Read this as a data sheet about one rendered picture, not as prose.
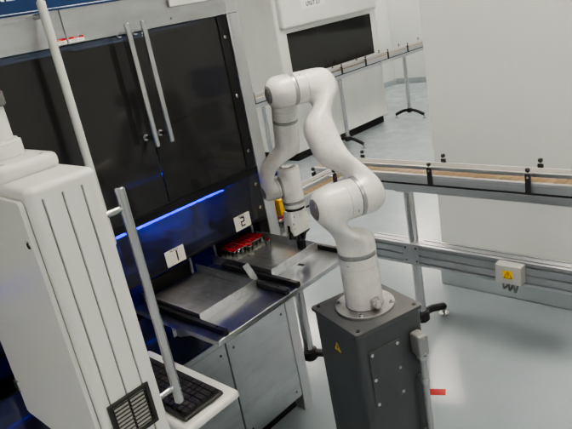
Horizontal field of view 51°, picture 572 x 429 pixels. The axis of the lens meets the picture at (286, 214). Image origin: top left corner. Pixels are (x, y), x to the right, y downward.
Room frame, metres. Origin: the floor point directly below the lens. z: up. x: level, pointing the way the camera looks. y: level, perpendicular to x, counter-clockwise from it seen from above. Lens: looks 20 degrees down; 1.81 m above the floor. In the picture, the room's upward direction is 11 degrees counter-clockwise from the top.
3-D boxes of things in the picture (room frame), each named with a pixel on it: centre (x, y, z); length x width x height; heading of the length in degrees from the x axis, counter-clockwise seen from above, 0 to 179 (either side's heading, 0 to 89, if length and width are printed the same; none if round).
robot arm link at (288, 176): (2.13, -0.03, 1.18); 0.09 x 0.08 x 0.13; 110
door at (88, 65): (1.89, 0.57, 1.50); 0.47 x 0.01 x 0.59; 134
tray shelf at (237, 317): (2.02, 0.19, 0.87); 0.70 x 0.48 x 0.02; 134
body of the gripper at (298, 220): (2.13, -0.04, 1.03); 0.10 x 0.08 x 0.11; 134
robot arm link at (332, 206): (1.68, -0.16, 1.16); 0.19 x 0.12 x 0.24; 110
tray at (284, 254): (2.19, 0.11, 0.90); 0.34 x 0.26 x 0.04; 44
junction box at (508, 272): (2.38, -0.94, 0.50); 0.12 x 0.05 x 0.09; 44
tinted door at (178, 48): (2.21, 0.24, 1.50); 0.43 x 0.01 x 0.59; 134
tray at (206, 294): (1.95, 0.36, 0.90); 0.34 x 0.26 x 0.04; 44
